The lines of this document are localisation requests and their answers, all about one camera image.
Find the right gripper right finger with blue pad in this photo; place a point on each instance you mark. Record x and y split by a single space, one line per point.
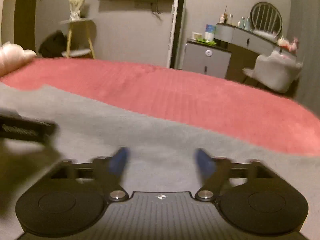
215 173

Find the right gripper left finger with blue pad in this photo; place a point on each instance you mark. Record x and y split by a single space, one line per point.
107 173

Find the grey sweatpants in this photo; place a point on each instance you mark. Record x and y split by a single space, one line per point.
162 151

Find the pink ribbed bedspread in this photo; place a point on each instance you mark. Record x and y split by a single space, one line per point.
227 107

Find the pink plush pillow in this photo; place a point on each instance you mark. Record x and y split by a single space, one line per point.
13 57

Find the grey bedside cabinet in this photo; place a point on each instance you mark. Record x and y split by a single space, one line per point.
205 59

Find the black bag on floor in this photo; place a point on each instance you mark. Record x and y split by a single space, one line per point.
54 45

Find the grey upholstered chair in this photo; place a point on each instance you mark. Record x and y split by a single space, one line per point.
276 71

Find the yellow leg side table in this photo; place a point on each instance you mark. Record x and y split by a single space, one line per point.
79 41

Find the white cup on cabinet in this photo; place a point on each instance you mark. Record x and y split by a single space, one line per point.
196 36

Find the grey vanity desk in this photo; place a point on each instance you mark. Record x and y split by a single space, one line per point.
245 47

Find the blue white tissue pack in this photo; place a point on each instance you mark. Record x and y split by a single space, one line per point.
209 32

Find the white tall heater column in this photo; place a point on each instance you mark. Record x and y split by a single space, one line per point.
177 19

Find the wrapped flower bouquet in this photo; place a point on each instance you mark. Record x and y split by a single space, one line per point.
75 7

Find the round vanity mirror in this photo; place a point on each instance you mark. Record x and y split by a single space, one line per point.
266 17

